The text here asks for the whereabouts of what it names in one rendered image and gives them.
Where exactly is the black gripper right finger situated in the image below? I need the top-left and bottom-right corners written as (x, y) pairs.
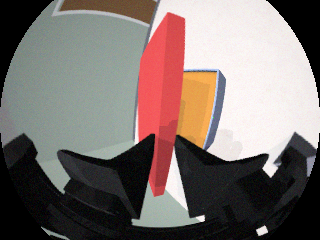
top-left (175, 135), bottom-right (269, 219)

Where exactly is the red lid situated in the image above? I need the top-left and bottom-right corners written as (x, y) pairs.
top-left (137, 12), bottom-right (185, 197)

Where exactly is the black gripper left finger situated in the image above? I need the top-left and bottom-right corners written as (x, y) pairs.
top-left (57, 133), bottom-right (155, 220)

